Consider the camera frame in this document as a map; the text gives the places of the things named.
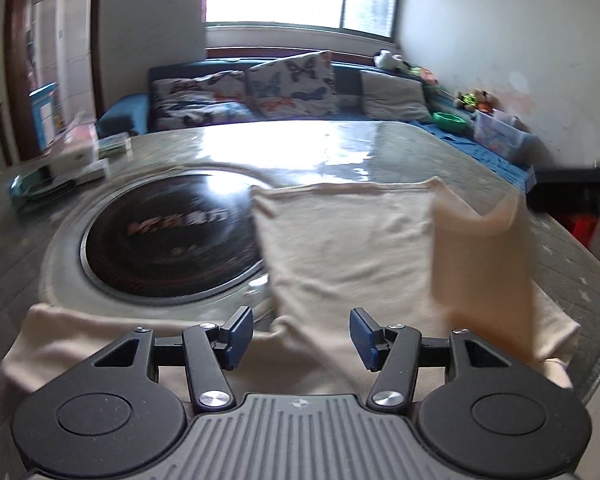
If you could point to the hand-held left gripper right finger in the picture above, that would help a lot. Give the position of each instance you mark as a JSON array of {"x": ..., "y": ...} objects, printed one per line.
[{"x": 362, "y": 337}]

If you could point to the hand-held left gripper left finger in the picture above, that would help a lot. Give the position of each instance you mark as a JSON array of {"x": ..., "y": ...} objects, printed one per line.
[{"x": 237, "y": 336}]

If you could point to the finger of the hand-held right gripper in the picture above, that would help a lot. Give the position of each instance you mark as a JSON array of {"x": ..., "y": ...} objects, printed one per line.
[{"x": 565, "y": 187}]

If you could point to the cream garment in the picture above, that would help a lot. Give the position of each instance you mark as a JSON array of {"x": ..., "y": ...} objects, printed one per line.
[{"x": 340, "y": 240}]

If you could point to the red plastic stool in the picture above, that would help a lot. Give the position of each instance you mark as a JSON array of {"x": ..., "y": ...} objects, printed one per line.
[{"x": 586, "y": 227}]

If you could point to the clear plastic storage box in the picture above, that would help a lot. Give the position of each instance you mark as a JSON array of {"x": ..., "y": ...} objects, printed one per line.
[{"x": 502, "y": 137}]

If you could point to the round black induction hob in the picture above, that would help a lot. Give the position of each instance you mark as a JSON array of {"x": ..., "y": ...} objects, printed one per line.
[{"x": 170, "y": 240}]

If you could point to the brown plush toys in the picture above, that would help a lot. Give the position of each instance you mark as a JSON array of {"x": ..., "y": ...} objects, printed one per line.
[{"x": 475, "y": 101}]

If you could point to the green bowl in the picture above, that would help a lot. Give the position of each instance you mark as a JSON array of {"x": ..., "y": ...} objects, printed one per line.
[{"x": 449, "y": 121}]

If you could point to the blue cloth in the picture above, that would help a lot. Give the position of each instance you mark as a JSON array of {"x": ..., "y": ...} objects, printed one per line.
[{"x": 442, "y": 132}]

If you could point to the green pink toy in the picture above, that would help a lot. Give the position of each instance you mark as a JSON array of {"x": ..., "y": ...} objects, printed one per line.
[{"x": 424, "y": 75}]

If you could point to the grey cushion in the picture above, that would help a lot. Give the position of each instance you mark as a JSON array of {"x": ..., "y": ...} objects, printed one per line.
[{"x": 395, "y": 96}]

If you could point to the white plush toy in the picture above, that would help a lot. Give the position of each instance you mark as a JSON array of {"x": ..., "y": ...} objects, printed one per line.
[{"x": 390, "y": 60}]

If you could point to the small flat box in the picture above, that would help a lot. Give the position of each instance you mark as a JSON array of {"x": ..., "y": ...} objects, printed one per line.
[{"x": 114, "y": 144}]

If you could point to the white box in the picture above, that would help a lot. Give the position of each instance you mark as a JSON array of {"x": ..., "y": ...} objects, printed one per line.
[{"x": 77, "y": 169}]

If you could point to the blue sofa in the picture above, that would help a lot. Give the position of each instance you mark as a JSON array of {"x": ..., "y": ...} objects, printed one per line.
[{"x": 350, "y": 82}]

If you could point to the pink tissue box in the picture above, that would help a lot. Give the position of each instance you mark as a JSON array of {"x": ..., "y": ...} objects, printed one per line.
[{"x": 77, "y": 135}]

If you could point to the large butterfly print cushion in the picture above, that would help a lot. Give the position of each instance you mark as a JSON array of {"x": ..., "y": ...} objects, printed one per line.
[{"x": 292, "y": 85}]

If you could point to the blue white cabinet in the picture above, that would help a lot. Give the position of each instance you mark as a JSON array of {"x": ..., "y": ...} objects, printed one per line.
[{"x": 44, "y": 115}]

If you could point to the brown door frame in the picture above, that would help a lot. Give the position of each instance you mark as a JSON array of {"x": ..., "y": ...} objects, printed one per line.
[{"x": 17, "y": 60}]

